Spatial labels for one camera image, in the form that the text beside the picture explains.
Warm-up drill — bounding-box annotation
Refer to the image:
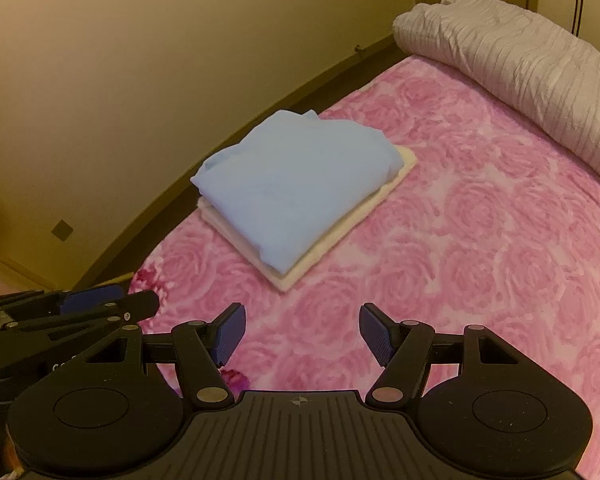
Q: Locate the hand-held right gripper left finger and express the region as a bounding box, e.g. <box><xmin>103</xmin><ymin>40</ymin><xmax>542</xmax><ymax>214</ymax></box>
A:
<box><xmin>87</xmin><ymin>302</ymin><xmax>247</xmax><ymax>409</ymax></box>

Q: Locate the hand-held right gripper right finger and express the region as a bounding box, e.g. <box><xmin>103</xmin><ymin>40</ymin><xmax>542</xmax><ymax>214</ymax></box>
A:
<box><xmin>359</xmin><ymin>303</ymin><xmax>523</xmax><ymax>407</ymax></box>

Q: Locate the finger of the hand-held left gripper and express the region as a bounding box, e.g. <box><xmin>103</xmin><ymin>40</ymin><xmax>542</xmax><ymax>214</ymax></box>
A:
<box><xmin>5</xmin><ymin>290</ymin><xmax>160</xmax><ymax>333</ymax></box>
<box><xmin>0</xmin><ymin>282</ymin><xmax>126</xmax><ymax>313</ymax></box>

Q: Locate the light blue sweatshirt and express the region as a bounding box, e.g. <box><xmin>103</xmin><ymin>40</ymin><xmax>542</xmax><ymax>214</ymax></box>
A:
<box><xmin>190</xmin><ymin>108</ymin><xmax>403</xmax><ymax>276</ymax></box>

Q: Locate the cream folded cloth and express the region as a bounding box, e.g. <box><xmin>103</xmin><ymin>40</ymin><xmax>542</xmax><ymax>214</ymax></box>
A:
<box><xmin>198</xmin><ymin>147</ymin><xmax>418</xmax><ymax>292</ymax></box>

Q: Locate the pink floral bed sheet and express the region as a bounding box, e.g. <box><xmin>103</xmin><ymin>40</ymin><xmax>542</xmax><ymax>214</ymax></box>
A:
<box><xmin>127</xmin><ymin>55</ymin><xmax>600</xmax><ymax>461</ymax></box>

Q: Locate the grey striped duvet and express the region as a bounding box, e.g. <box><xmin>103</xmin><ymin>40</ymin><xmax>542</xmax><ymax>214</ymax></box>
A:
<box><xmin>392</xmin><ymin>0</ymin><xmax>600</xmax><ymax>193</ymax></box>

